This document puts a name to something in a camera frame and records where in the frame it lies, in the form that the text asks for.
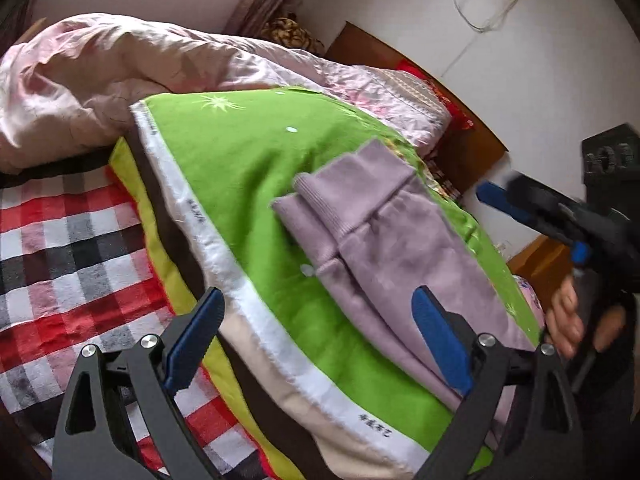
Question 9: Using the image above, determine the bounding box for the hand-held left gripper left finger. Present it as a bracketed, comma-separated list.
[52, 287, 226, 480]

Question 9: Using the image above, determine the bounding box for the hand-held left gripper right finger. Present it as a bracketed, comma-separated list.
[411, 285, 586, 480]

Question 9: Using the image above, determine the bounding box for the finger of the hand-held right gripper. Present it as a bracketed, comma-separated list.
[475, 170, 587, 227]
[531, 219, 602, 268]

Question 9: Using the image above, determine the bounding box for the person's right hand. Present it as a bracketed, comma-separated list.
[544, 277, 628, 361]

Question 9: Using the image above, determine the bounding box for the wooden nightstand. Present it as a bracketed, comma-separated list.
[506, 234, 572, 303]

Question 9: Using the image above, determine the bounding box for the pink bedsheet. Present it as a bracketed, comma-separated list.
[512, 274, 547, 332]

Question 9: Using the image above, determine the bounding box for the red floral pillow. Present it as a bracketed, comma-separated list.
[394, 57, 482, 132]

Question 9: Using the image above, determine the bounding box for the red plaid bedsheet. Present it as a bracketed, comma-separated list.
[0, 162, 281, 480]

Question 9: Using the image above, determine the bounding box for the green printed blanket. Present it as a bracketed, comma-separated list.
[129, 87, 543, 475]

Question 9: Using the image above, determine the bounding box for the plain wooden headboard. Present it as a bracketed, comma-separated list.
[325, 21, 510, 197]

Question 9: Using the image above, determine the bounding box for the yellow brown patterned cloth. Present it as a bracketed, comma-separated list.
[264, 16, 327, 57]

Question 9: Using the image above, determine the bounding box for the pink quilt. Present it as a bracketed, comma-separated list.
[0, 12, 453, 176]

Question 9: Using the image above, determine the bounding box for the white wall cable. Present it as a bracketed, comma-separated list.
[451, 0, 532, 82]

